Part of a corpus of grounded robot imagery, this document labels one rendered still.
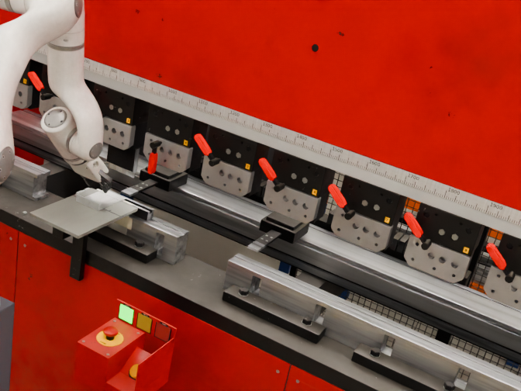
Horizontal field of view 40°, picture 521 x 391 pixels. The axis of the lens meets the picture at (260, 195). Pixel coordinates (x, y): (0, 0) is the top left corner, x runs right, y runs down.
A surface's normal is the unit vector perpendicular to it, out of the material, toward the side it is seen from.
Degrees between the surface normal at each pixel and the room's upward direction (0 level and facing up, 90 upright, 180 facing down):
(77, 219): 0
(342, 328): 90
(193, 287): 0
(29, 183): 90
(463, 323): 90
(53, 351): 90
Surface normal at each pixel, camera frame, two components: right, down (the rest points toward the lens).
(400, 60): -0.48, 0.27
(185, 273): 0.18, -0.90
